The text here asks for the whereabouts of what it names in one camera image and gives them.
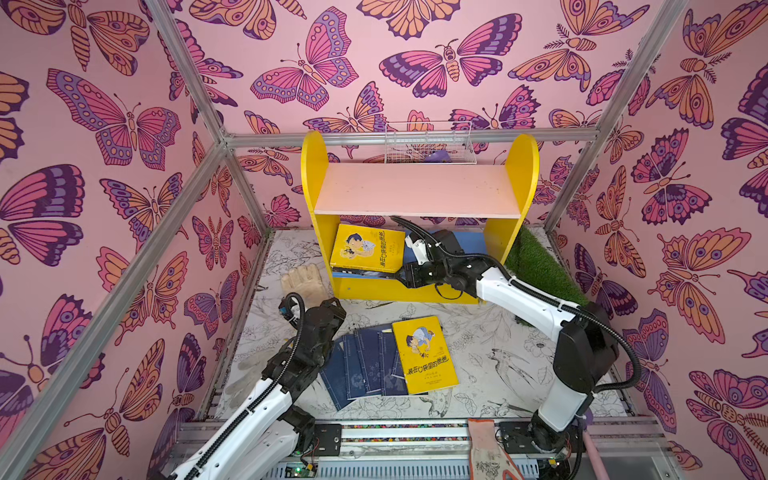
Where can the dark blue thread-bound book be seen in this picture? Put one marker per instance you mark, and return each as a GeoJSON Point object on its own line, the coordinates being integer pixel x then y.
{"type": "Point", "coordinates": [334, 378]}

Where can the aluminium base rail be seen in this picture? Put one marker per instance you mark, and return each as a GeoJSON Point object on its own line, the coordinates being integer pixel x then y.
{"type": "Point", "coordinates": [611, 448]}

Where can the white wire basket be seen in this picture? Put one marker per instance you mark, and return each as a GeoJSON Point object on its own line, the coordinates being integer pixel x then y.
{"type": "Point", "coordinates": [426, 142]}

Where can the beige work glove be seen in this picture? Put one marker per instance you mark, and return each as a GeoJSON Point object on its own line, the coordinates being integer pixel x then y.
{"type": "Point", "coordinates": [305, 280]}

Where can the grey knitted glove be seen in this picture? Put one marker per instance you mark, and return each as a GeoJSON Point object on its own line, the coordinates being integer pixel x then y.
{"type": "Point", "coordinates": [246, 375]}

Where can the patterned red white glove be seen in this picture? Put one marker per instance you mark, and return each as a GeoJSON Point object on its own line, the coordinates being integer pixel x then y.
{"type": "Point", "coordinates": [488, 460]}

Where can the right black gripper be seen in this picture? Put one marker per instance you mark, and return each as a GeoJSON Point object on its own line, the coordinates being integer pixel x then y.
{"type": "Point", "coordinates": [409, 275]}

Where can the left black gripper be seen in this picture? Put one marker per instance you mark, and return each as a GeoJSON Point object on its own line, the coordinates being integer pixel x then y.
{"type": "Point", "coordinates": [332, 316]}

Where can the green artificial grass mat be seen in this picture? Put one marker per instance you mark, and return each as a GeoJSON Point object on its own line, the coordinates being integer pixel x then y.
{"type": "Point", "coordinates": [531, 259]}

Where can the yellow cartoon book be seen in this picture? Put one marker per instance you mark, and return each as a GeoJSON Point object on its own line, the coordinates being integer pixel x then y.
{"type": "Point", "coordinates": [368, 249]}
{"type": "Point", "coordinates": [424, 354]}

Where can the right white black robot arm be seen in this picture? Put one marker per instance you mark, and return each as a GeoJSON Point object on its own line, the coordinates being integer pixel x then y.
{"type": "Point", "coordinates": [590, 356]}

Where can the yellow pink blue bookshelf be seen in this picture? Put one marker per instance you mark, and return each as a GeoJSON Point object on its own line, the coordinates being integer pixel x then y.
{"type": "Point", "coordinates": [500, 194]}

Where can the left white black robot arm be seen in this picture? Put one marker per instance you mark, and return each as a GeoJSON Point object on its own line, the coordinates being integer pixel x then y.
{"type": "Point", "coordinates": [268, 426]}

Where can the green circuit board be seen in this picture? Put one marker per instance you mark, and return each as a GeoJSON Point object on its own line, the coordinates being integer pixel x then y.
{"type": "Point", "coordinates": [300, 470]}

